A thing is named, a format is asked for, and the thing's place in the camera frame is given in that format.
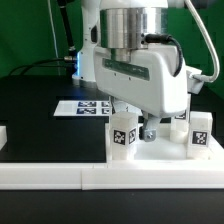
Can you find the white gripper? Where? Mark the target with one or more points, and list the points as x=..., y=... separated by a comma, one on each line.
x=147, y=82

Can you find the white square table top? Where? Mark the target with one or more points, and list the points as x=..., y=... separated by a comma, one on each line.
x=164, y=149

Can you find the white U-shaped obstacle fence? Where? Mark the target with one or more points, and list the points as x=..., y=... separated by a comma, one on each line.
x=113, y=175

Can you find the white marker base plate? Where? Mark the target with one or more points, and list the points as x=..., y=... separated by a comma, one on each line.
x=83, y=108

